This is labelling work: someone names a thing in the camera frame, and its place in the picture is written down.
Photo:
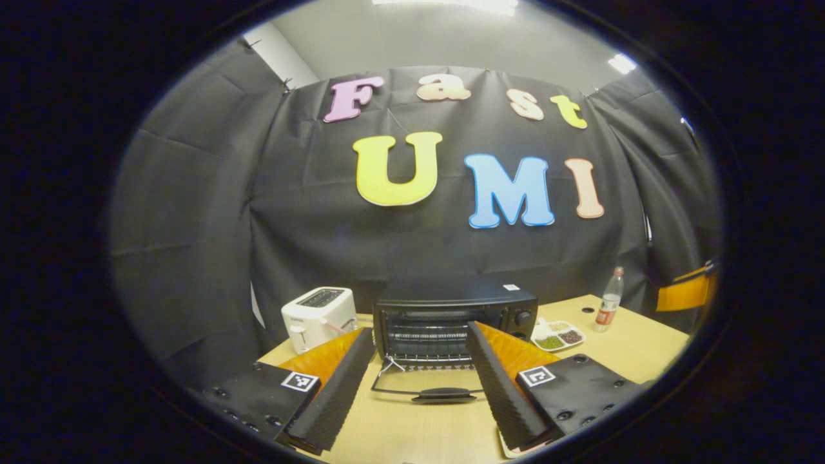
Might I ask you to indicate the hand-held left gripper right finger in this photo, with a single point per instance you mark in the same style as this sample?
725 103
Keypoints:
499 393

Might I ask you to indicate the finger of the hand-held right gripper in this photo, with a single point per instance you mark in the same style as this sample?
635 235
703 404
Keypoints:
686 293

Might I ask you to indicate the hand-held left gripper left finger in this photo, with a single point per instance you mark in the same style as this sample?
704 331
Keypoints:
338 393

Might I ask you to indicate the cream food tray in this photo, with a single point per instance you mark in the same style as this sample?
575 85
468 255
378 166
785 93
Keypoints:
509 450

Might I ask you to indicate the black electric oven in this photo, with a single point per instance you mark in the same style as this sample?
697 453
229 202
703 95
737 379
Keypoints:
451 299

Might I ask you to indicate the pink striped straw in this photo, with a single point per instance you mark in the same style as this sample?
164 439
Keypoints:
338 327

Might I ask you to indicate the white toaster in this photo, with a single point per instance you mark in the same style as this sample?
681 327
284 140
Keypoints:
319 316

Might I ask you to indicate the clear plastic water bottle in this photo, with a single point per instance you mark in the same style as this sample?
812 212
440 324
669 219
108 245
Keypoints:
608 309

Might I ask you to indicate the white divided dish of beans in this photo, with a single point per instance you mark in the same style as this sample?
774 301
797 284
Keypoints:
557 336

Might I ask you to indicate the black backdrop cloth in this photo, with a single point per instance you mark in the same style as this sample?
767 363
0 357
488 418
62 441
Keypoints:
290 212

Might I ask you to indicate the small ceiling light panel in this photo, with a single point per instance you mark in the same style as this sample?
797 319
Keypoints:
622 64

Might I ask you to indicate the large ceiling light panel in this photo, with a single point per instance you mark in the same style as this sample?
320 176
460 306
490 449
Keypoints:
451 5

